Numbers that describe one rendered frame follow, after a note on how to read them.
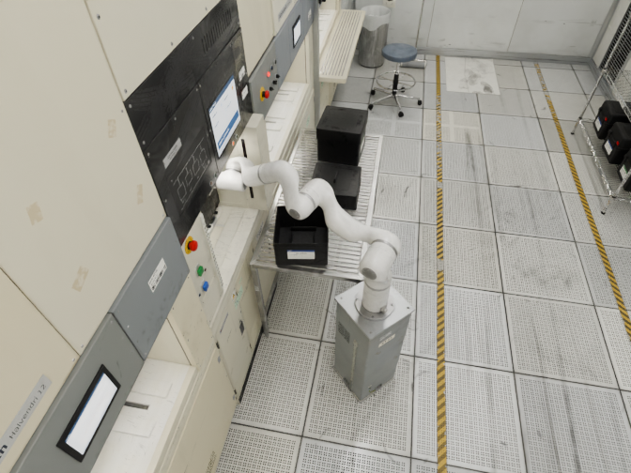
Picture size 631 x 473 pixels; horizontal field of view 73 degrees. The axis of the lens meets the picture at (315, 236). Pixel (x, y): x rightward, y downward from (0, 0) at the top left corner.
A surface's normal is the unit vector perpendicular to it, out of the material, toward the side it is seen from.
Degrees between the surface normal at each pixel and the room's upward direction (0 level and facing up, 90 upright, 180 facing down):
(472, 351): 0
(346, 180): 0
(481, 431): 0
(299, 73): 90
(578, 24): 90
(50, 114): 90
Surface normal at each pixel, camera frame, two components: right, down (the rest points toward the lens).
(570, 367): -0.01, -0.68
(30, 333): 0.98, 0.13
